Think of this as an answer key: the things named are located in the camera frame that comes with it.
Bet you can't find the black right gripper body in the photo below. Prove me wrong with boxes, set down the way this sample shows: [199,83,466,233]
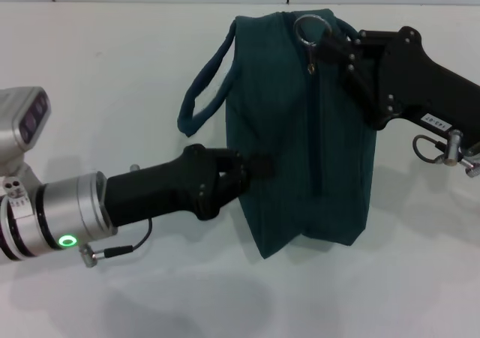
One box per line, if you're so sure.
[373,25,480,144]

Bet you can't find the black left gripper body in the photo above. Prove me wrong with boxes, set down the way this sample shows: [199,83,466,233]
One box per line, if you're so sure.
[103,144,247,229]

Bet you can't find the dark teal insulated lunch bag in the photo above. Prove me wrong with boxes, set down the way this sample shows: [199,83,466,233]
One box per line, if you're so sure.
[176,10,379,261]

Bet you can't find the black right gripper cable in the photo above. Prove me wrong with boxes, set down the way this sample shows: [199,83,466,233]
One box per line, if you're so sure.
[412,129,480,181]

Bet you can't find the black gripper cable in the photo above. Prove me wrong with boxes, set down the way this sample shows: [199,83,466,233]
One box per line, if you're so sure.
[412,129,480,181]
[77,217,154,270]

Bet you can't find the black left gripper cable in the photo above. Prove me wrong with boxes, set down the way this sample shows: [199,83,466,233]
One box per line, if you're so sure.
[77,217,154,270]

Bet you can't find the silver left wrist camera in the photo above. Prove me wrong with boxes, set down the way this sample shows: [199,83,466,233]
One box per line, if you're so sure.
[0,85,53,189]

